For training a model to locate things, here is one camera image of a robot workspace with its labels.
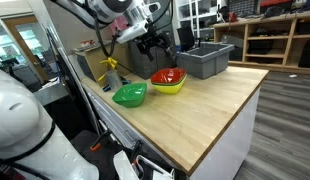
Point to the grey plastic bin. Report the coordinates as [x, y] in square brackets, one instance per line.
[206, 60]

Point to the yellow plastic bowl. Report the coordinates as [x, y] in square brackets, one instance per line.
[170, 89]

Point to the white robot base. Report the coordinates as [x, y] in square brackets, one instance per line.
[30, 140]

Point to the wooden shelving unit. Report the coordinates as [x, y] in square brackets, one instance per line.
[279, 43]

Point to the green plastic bowl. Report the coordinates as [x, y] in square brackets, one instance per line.
[130, 95]

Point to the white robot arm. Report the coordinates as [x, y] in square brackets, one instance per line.
[98, 14]

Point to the wooden box cabinet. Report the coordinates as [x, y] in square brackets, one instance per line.
[94, 59]

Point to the black orange clamp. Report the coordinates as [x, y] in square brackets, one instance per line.
[98, 142]

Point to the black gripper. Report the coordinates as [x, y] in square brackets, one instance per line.
[154, 39]

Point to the black office chair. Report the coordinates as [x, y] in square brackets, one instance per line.
[187, 39]

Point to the metal tin can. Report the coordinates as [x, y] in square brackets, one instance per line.
[113, 80]

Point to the orange plastic bowl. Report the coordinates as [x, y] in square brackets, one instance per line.
[168, 75]

